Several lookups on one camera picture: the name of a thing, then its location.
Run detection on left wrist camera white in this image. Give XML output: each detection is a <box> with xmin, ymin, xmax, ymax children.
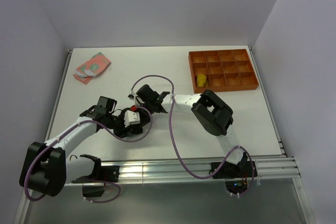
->
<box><xmin>124</xmin><ymin>110</ymin><xmax>141</xmax><ymax>127</ymax></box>

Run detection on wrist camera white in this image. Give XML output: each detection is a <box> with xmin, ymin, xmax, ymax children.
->
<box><xmin>124</xmin><ymin>110</ymin><xmax>141</xmax><ymax>127</ymax></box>
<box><xmin>128</xmin><ymin>90</ymin><xmax>140</xmax><ymax>105</ymax></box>

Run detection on aluminium frame rail front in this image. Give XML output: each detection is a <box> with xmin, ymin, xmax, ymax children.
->
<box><xmin>60</xmin><ymin>157</ymin><xmax>301</xmax><ymax>186</ymax></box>

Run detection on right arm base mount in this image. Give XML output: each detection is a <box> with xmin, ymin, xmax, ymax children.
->
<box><xmin>212</xmin><ymin>161</ymin><xmax>258</xmax><ymax>196</ymax></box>

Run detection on black sock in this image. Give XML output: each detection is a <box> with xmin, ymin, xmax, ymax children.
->
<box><xmin>119</xmin><ymin>127</ymin><xmax>143</xmax><ymax>138</ymax></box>

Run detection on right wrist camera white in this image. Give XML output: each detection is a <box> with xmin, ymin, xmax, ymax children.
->
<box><xmin>128</xmin><ymin>90</ymin><xmax>140</xmax><ymax>105</ymax></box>

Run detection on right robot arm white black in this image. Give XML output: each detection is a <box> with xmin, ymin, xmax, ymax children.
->
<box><xmin>133</xmin><ymin>84</ymin><xmax>248</xmax><ymax>177</ymax></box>

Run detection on aluminium side rail right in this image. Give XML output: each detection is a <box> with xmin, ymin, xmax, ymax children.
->
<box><xmin>248</xmin><ymin>46</ymin><xmax>287</xmax><ymax>156</ymax></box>

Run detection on pink green patterned socks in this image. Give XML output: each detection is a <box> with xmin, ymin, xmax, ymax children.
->
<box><xmin>73</xmin><ymin>52</ymin><xmax>111</xmax><ymax>84</ymax></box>

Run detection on orange compartment tray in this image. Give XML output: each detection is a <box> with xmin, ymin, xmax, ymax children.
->
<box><xmin>188</xmin><ymin>49</ymin><xmax>259</xmax><ymax>93</ymax></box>

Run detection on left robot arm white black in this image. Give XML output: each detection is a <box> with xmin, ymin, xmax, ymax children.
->
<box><xmin>19</xmin><ymin>96</ymin><xmax>165</xmax><ymax>201</ymax></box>

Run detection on yellow sock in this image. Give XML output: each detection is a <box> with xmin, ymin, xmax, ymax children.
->
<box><xmin>196</xmin><ymin>74</ymin><xmax>208</xmax><ymax>88</ymax></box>

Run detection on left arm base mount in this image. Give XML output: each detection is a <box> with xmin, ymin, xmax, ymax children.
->
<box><xmin>71</xmin><ymin>165</ymin><xmax>121</xmax><ymax>204</ymax></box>

